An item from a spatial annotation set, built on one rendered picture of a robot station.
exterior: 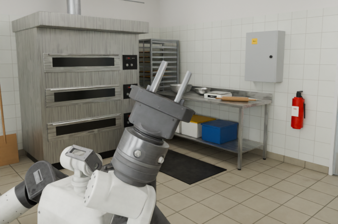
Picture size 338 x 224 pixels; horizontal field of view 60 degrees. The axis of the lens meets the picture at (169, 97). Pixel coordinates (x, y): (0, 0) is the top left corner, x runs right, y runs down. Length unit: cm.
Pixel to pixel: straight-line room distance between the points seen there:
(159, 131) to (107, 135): 392
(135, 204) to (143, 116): 16
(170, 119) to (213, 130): 390
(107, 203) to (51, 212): 37
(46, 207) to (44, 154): 320
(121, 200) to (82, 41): 368
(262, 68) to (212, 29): 128
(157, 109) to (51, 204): 50
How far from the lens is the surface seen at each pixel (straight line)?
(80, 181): 87
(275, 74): 425
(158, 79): 52
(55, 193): 92
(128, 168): 52
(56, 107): 403
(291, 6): 444
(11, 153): 476
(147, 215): 57
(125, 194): 54
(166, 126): 51
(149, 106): 51
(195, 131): 466
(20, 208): 111
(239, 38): 482
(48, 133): 403
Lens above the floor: 148
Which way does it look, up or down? 8 degrees down
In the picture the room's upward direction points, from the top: straight up
